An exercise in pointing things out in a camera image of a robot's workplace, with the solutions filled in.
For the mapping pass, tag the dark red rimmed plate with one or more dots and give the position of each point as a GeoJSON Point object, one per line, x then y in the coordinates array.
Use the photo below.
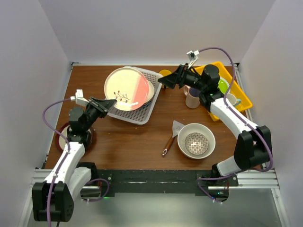
{"type": "Point", "coordinates": [60, 142]}

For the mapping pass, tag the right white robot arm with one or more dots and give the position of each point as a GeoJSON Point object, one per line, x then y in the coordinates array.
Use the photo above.
{"type": "Point", "coordinates": [253, 145]}

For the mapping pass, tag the white perforated plastic basket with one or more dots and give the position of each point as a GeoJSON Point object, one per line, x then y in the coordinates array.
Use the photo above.
{"type": "Point", "coordinates": [141, 115]}

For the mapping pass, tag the yellow mug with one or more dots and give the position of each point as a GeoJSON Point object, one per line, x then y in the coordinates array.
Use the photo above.
{"type": "Point", "coordinates": [164, 73]}

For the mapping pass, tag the pink mug purple interior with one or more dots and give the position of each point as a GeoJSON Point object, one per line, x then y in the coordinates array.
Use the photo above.
{"type": "Point", "coordinates": [192, 97]}

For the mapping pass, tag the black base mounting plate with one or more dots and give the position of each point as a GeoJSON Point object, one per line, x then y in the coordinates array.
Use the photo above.
{"type": "Point", "coordinates": [159, 181]}

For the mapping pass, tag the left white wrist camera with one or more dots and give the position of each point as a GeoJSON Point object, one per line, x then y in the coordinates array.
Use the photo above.
{"type": "Point", "coordinates": [80, 97]}

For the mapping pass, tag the wooden handle metal scraper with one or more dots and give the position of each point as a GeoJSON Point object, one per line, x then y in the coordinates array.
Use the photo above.
{"type": "Point", "coordinates": [176, 127]}

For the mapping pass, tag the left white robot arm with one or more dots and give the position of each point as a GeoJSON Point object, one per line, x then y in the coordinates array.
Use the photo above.
{"type": "Point", "coordinates": [53, 198]}

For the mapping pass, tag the light blue mug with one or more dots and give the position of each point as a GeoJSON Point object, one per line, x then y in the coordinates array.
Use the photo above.
{"type": "Point", "coordinates": [233, 99]}

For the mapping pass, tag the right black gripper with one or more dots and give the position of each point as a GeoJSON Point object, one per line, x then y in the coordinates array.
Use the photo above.
{"type": "Point", "coordinates": [178, 78]}

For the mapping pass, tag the white bowl patterned inside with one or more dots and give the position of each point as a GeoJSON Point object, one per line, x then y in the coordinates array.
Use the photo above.
{"type": "Point", "coordinates": [196, 141]}

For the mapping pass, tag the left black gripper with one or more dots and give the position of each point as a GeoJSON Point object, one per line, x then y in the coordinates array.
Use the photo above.
{"type": "Point", "coordinates": [102, 106]}

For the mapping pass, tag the pink and cream plate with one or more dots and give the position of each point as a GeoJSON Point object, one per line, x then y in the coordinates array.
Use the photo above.
{"type": "Point", "coordinates": [128, 86]}

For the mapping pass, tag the cream bear print plate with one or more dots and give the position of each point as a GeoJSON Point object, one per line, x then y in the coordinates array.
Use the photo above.
{"type": "Point", "coordinates": [151, 93]}

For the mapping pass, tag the yellow plastic tray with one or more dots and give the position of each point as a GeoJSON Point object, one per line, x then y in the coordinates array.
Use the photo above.
{"type": "Point", "coordinates": [236, 89]}

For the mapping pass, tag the green plate white rim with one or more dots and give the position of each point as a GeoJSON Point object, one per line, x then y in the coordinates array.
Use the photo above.
{"type": "Point", "coordinates": [223, 85]}

